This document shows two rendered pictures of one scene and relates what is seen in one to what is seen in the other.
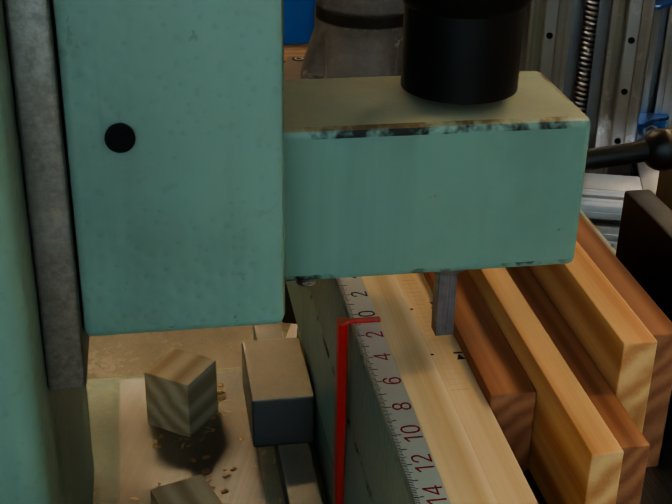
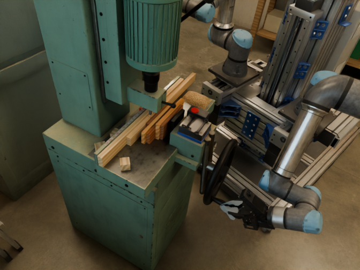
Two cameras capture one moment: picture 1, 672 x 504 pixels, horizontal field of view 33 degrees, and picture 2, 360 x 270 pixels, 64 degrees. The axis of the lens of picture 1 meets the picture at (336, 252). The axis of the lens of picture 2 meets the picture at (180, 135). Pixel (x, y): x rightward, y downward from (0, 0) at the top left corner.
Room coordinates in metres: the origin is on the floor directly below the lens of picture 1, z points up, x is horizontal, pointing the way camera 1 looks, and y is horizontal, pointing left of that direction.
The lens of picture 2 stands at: (-0.20, -0.65, 1.71)
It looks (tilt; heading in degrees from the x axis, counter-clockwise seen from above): 44 degrees down; 33
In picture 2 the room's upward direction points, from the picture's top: 7 degrees clockwise
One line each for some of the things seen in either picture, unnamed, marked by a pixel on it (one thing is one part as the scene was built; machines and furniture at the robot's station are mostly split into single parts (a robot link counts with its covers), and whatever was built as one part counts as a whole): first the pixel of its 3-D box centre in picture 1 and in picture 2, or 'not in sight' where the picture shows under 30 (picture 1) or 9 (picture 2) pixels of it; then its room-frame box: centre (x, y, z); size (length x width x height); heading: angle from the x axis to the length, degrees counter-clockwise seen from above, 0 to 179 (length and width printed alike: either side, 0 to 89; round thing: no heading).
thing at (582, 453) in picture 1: (518, 366); (157, 122); (0.48, -0.09, 0.93); 0.22 x 0.01 x 0.06; 10
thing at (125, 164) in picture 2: not in sight; (125, 164); (0.24, -0.15, 0.92); 0.03 x 0.03 x 0.03; 52
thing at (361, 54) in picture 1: (366, 46); (235, 62); (1.24, -0.03, 0.87); 0.15 x 0.15 x 0.10
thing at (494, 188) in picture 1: (408, 185); (146, 96); (0.47, -0.03, 1.03); 0.14 x 0.07 x 0.09; 100
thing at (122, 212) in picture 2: not in sight; (129, 188); (0.45, 0.07, 0.36); 0.58 x 0.45 x 0.71; 100
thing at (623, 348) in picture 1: (555, 305); (170, 118); (0.52, -0.12, 0.94); 0.20 x 0.02 x 0.08; 10
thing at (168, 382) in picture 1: (181, 392); not in sight; (0.61, 0.10, 0.82); 0.03 x 0.03 x 0.04; 64
